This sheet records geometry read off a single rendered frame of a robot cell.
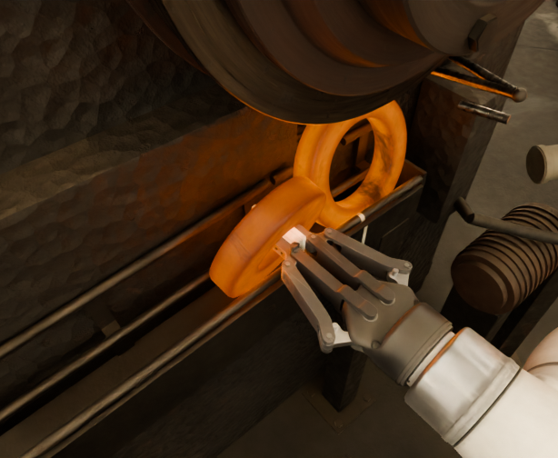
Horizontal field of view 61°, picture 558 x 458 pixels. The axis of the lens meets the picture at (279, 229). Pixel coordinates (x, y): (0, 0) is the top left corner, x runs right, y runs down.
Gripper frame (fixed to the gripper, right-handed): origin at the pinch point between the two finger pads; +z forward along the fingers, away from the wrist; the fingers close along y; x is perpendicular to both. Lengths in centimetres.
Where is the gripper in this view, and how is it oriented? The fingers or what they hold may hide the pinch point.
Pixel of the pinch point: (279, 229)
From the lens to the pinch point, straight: 52.4
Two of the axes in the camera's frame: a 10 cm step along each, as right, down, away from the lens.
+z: -6.8, -5.8, 4.4
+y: 7.3, -5.3, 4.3
